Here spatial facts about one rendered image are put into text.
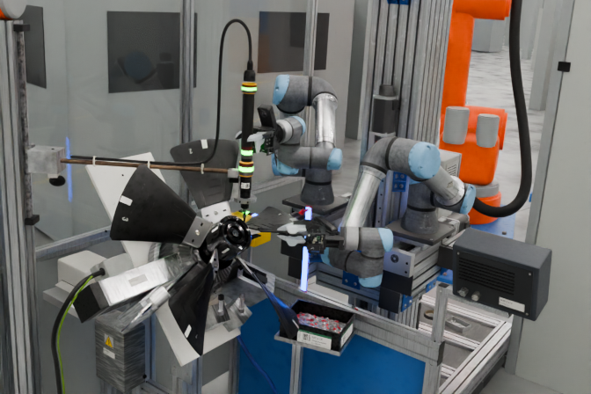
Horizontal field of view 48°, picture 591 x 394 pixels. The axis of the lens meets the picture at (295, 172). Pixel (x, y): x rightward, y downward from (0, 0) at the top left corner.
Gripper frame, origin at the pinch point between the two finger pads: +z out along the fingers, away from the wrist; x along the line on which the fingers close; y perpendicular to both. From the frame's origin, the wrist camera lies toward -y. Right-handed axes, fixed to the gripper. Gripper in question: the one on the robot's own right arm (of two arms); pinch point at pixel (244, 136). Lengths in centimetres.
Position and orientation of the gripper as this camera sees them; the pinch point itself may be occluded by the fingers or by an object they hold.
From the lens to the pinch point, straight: 200.6
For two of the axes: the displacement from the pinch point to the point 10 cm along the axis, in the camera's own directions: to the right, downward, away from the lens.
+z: -4.6, 2.1, -8.6
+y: -0.5, 9.6, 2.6
